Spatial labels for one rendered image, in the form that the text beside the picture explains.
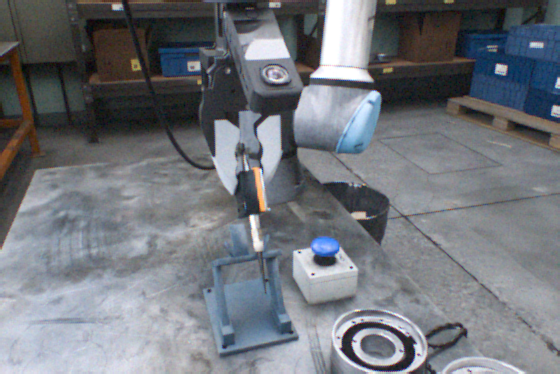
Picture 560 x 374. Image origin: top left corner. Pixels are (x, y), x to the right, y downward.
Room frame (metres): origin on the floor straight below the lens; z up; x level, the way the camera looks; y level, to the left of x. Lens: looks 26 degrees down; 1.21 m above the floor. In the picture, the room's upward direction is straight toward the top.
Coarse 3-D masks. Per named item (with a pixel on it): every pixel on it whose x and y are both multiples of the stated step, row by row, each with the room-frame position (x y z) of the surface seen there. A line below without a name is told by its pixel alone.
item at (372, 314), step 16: (336, 320) 0.43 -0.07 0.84; (352, 320) 0.45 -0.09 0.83; (368, 320) 0.45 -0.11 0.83; (384, 320) 0.45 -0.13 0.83; (400, 320) 0.44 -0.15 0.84; (336, 336) 0.42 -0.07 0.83; (368, 336) 0.42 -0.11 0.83; (384, 336) 0.42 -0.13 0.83; (416, 336) 0.42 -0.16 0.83; (336, 352) 0.39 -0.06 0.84; (384, 352) 0.42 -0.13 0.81; (400, 352) 0.40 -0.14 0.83; (416, 352) 0.39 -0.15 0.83; (336, 368) 0.38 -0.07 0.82; (352, 368) 0.36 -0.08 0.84; (416, 368) 0.36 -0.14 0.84
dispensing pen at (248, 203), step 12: (240, 144) 0.49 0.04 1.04; (240, 156) 0.49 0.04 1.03; (240, 180) 0.45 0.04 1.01; (252, 180) 0.46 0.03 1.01; (240, 192) 0.45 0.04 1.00; (252, 192) 0.45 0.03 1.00; (240, 204) 0.46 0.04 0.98; (252, 204) 0.44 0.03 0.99; (240, 216) 0.45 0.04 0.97; (252, 216) 0.45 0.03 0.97; (252, 228) 0.44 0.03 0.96; (252, 240) 0.44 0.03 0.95; (264, 276) 0.42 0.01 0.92; (264, 288) 0.41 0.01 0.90
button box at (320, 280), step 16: (304, 256) 0.56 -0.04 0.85; (336, 256) 0.56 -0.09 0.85; (304, 272) 0.53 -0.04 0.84; (320, 272) 0.52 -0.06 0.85; (336, 272) 0.52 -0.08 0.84; (352, 272) 0.53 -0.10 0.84; (304, 288) 0.53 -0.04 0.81; (320, 288) 0.51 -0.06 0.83; (336, 288) 0.52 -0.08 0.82; (352, 288) 0.53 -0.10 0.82
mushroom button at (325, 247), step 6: (318, 240) 0.56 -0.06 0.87; (324, 240) 0.56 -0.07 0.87; (330, 240) 0.56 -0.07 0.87; (336, 240) 0.56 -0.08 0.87; (312, 246) 0.55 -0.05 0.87; (318, 246) 0.54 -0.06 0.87; (324, 246) 0.54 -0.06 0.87; (330, 246) 0.54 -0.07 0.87; (336, 246) 0.54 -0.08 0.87; (318, 252) 0.54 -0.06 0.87; (324, 252) 0.53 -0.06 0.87; (330, 252) 0.53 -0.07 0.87; (336, 252) 0.54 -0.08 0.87; (324, 258) 0.55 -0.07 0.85
